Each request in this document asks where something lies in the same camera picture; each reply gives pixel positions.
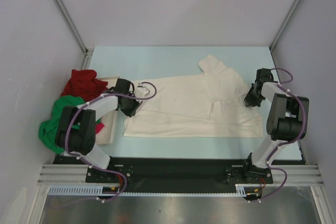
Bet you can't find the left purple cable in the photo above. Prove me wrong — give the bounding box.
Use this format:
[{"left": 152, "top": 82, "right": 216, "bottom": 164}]
[{"left": 64, "top": 81, "right": 158, "bottom": 169}]

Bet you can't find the green t shirt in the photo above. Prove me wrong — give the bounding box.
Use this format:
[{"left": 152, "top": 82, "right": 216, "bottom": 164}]
[{"left": 38, "top": 95, "right": 85, "bottom": 154}]

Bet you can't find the cream plastic tray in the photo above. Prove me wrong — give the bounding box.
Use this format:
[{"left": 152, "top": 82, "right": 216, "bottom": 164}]
[{"left": 96, "top": 111, "right": 118, "bottom": 145}]

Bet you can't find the left aluminium frame post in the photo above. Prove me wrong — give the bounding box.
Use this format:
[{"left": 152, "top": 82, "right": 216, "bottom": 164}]
[{"left": 53, "top": 0, "right": 88, "bottom": 55}]

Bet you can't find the aluminium frame post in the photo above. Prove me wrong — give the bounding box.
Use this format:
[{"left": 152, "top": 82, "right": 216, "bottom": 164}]
[
  {"left": 269, "top": 0, "right": 303, "bottom": 54},
  {"left": 53, "top": 0, "right": 88, "bottom": 55}
]

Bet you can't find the aluminium front rail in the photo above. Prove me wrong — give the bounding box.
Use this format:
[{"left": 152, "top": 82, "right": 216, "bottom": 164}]
[{"left": 37, "top": 164, "right": 324, "bottom": 187}]

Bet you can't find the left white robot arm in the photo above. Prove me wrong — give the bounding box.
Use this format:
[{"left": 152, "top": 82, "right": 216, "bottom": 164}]
[{"left": 55, "top": 78, "right": 145, "bottom": 182}]

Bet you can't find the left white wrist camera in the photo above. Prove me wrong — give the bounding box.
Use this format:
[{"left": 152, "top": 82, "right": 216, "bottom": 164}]
[{"left": 134, "top": 82, "right": 151, "bottom": 101}]

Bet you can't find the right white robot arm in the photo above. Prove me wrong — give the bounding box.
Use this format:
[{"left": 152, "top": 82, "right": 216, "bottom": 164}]
[{"left": 242, "top": 68, "right": 310, "bottom": 183}]

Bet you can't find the dark red t shirt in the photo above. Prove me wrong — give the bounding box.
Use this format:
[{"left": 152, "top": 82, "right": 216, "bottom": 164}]
[{"left": 61, "top": 69, "right": 108, "bottom": 101}]

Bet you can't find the magenta pink t shirt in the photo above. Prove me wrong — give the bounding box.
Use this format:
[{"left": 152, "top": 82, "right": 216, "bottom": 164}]
[{"left": 95, "top": 122, "right": 105, "bottom": 134}]

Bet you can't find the white slotted cable duct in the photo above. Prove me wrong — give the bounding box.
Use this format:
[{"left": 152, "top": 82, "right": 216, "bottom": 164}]
[{"left": 48, "top": 185, "right": 260, "bottom": 197}]

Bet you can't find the cream white t shirt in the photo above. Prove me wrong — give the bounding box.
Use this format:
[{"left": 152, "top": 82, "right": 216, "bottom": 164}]
[{"left": 124, "top": 55, "right": 263, "bottom": 138}]

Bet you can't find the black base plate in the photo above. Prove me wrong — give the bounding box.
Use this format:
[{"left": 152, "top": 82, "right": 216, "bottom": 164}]
[{"left": 53, "top": 155, "right": 306, "bottom": 195}]

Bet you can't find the right aluminium frame post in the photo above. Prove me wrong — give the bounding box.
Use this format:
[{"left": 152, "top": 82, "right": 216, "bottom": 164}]
[{"left": 269, "top": 0, "right": 303, "bottom": 54}]

